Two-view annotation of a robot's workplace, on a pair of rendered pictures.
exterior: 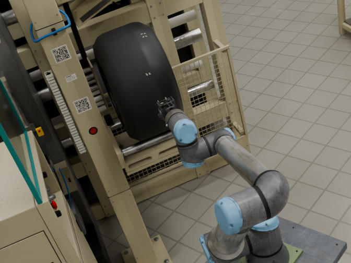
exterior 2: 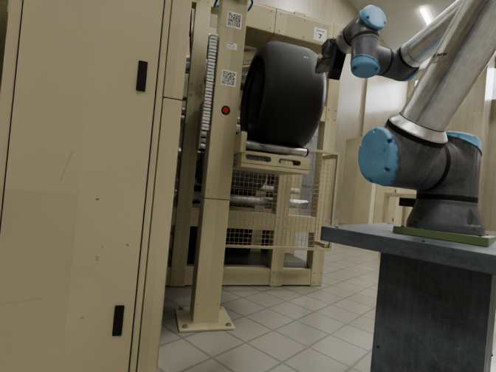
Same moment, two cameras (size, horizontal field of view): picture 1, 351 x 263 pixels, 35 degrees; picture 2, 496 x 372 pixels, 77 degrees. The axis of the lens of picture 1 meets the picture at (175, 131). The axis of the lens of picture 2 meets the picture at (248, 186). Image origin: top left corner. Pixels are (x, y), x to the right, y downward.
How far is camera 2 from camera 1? 2.08 m
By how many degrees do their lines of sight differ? 36
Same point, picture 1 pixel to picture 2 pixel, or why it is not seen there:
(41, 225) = not seen: outside the picture
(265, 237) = (469, 156)
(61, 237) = (181, 30)
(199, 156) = (380, 53)
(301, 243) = not seen: hidden behind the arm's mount
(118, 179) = (224, 180)
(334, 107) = not seen: hidden behind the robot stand
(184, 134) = (373, 14)
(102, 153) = (223, 140)
